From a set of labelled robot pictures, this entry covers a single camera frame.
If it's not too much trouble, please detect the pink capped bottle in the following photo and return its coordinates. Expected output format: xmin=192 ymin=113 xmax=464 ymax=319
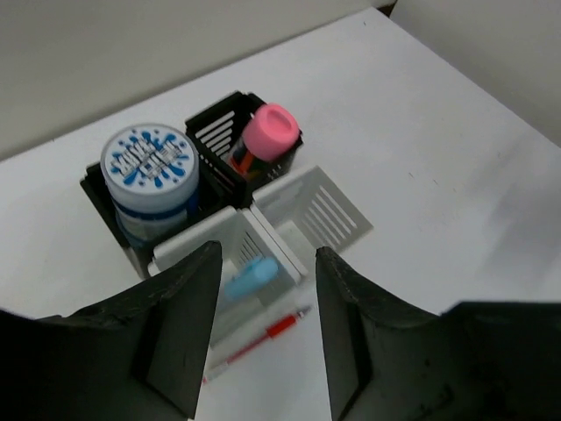
xmin=224 ymin=103 xmax=300 ymax=180

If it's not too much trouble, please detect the red pen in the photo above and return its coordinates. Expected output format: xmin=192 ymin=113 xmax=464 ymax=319
xmin=202 ymin=305 xmax=313 ymax=385

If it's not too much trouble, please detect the white left slotted container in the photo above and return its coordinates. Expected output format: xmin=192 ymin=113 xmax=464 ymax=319
xmin=148 ymin=206 xmax=303 ymax=307

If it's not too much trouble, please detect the white slotted container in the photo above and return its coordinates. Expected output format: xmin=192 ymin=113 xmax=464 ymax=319
xmin=148 ymin=206 xmax=303 ymax=307
xmin=250 ymin=166 xmax=373 ymax=271

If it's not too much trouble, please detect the black slotted container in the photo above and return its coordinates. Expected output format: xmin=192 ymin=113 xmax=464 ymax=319
xmin=80 ymin=162 xmax=230 ymax=279
xmin=185 ymin=91 xmax=303 ymax=209

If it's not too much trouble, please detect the white right slotted container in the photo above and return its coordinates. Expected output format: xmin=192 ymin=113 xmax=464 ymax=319
xmin=250 ymin=166 xmax=373 ymax=271

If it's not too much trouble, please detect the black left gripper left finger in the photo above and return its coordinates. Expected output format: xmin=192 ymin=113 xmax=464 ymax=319
xmin=1 ymin=240 xmax=222 ymax=420

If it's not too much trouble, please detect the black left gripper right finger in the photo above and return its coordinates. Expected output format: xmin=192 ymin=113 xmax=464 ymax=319
xmin=316 ymin=246 xmax=560 ymax=420

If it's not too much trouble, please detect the black left slotted container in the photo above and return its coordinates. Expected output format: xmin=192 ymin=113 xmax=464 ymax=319
xmin=80 ymin=162 xmax=230 ymax=279

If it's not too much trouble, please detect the blue glue jar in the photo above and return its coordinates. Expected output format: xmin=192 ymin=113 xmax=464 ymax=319
xmin=100 ymin=123 xmax=201 ymax=244

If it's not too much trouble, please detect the blue highlighter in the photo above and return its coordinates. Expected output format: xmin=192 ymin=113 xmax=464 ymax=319
xmin=209 ymin=255 xmax=280 ymax=347

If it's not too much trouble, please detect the black right slotted container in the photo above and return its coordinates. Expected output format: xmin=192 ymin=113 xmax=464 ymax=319
xmin=185 ymin=91 xmax=303 ymax=209

